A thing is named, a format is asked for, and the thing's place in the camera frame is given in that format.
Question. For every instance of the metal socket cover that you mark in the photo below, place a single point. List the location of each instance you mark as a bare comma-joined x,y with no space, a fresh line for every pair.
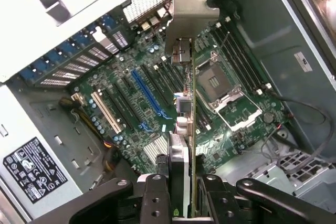
228,100

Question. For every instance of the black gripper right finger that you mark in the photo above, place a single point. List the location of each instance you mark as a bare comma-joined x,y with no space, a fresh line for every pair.
223,203

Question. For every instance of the green motherboard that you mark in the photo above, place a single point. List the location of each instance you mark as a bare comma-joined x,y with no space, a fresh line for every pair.
141,48

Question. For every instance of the round coin battery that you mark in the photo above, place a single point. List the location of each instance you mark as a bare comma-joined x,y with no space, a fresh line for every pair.
269,117

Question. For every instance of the white expansion slot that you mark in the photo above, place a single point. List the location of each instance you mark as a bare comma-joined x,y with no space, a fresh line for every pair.
106,112

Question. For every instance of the silver chipset heat sink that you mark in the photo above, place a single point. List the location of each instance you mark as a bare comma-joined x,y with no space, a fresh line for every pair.
155,150

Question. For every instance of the silver power supply with label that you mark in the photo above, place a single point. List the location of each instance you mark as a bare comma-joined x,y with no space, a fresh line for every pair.
39,119

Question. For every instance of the blue expansion slot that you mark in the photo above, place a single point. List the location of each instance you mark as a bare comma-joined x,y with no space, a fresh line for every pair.
145,91

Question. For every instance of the silver metal disk bay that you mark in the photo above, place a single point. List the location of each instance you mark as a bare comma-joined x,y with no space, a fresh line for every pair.
275,179

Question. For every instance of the black RAM slot bank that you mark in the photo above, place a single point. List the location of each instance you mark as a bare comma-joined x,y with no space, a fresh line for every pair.
241,56
162,82

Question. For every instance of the open black PC case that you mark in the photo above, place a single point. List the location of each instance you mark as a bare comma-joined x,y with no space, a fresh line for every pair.
275,37

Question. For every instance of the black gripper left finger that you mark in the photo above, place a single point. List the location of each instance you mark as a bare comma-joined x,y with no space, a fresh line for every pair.
155,200

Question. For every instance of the white case sticker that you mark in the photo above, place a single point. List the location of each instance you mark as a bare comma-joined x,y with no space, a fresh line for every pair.
303,61

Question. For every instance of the CPU socket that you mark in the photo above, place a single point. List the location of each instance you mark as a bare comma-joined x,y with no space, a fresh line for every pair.
212,79

